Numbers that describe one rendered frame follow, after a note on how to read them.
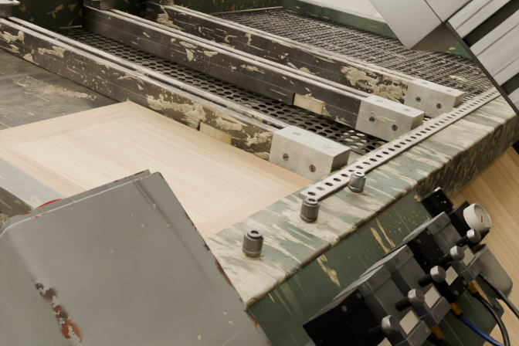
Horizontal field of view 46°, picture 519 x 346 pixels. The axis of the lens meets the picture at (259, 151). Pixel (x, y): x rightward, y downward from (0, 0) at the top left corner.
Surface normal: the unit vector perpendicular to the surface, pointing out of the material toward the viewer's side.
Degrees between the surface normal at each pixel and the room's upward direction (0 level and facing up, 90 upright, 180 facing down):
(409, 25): 90
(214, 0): 144
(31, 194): 54
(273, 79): 90
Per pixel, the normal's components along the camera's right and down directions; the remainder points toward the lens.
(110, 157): 0.15, -0.91
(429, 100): -0.59, 0.24
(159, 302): 0.58, -0.54
